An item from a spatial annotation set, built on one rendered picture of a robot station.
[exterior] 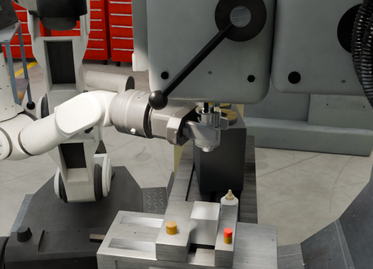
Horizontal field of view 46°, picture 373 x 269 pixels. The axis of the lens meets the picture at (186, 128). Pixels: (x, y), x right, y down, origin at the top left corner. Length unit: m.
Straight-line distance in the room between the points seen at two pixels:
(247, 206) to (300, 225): 1.58
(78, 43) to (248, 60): 0.81
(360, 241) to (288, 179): 2.19
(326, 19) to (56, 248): 1.22
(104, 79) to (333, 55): 0.44
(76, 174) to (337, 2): 1.23
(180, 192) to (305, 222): 1.63
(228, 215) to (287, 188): 2.14
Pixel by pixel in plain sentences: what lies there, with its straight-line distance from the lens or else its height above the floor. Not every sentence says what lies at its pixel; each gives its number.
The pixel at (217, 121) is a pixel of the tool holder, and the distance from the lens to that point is 0.79.
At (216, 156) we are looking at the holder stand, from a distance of 1.16.
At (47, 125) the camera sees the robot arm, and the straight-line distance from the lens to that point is 0.97.
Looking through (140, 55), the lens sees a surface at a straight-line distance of 0.76.
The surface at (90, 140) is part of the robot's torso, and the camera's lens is 1.50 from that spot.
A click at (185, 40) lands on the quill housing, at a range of 0.66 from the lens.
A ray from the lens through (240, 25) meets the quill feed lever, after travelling 0.62.
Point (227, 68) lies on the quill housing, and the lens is 0.67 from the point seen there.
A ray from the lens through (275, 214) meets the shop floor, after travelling 2.79.
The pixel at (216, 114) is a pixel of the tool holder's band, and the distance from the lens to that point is 0.78.
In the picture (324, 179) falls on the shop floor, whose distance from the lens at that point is 3.22.
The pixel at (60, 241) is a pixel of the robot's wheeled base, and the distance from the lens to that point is 1.63.
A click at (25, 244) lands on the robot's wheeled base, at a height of 0.61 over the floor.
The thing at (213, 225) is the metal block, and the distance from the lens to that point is 0.87.
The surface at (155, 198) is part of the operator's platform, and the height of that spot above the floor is 0.40.
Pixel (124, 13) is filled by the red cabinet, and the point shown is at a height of 0.68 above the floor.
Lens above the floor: 1.56
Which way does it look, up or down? 24 degrees down
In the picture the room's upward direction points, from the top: straight up
